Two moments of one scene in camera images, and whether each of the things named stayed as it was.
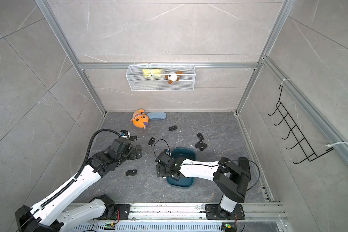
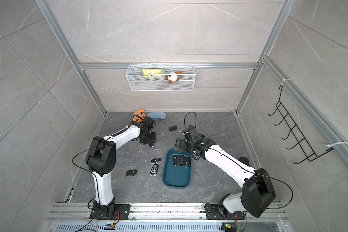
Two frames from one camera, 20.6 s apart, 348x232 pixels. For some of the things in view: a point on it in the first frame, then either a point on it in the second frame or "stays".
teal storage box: (187, 153) stays
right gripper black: (158, 170) to (183, 142)
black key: (131, 172) stays
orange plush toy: (140, 119) stays
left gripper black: (134, 155) to (153, 140)
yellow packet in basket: (152, 73) stays
